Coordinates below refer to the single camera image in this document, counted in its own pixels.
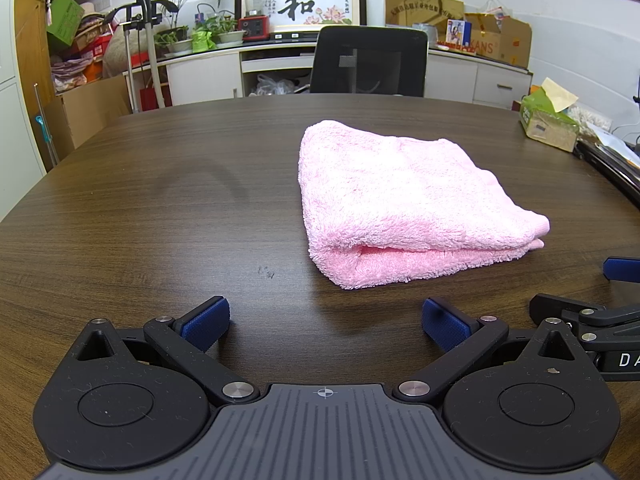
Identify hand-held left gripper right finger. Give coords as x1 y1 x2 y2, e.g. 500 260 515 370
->
392 297 589 404

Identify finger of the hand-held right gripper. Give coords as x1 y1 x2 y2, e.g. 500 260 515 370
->
602 256 640 284
529 294 640 344

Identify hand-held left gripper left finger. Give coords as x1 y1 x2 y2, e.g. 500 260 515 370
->
64 296 257 404

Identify pink towel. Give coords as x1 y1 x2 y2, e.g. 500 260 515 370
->
298 120 552 291

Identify white papers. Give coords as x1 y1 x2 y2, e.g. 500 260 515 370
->
592 127 638 158

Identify white fluffy cloth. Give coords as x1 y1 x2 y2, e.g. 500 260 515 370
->
567 102 613 136

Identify green tissue box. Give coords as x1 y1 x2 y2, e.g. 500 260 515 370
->
519 77 581 153

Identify red bag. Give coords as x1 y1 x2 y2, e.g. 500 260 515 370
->
140 86 173 112

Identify large brown cardboard box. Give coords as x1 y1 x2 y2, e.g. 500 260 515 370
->
57 74 133 150

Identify white sideboard cabinet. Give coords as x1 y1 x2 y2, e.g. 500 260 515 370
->
145 42 533 111

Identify clear plastic bag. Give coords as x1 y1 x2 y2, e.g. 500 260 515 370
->
250 74 301 97

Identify metal hand trolley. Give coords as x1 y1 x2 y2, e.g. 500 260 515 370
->
122 15 168 113

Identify mop with teal clip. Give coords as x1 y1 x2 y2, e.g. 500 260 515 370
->
32 82 60 171

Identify printed cardboard box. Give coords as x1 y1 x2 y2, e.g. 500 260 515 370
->
465 30 502 59

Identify black mesh office chair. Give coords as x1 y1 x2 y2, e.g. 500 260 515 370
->
309 25 430 98

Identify tall palm potted plant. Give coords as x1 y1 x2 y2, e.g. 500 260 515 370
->
155 0 241 56

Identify white metal cabinet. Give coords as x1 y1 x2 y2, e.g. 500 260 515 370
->
0 0 58 196

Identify pink patterned bag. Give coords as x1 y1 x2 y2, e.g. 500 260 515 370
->
50 57 88 93

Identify beige woven sack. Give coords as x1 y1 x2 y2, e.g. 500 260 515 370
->
101 25 132 79

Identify small potted plant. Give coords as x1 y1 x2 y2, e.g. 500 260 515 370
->
197 4 247 46

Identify small colourful box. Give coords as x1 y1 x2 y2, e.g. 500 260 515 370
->
446 19 473 50

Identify white plastic bag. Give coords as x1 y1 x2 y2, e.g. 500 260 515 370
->
480 0 514 20

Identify red box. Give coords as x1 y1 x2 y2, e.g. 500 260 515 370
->
80 35 113 61

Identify blender with red base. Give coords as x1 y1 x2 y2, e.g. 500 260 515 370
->
237 0 272 42

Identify gold plaque board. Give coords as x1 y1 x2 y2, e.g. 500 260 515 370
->
384 0 466 28

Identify framed flower calligraphy picture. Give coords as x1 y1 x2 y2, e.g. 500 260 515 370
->
235 0 367 41

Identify green cardboard box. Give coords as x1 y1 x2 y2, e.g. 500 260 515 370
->
46 0 86 52

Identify wooden shelf unit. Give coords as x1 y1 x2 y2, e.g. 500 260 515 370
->
15 0 112 106

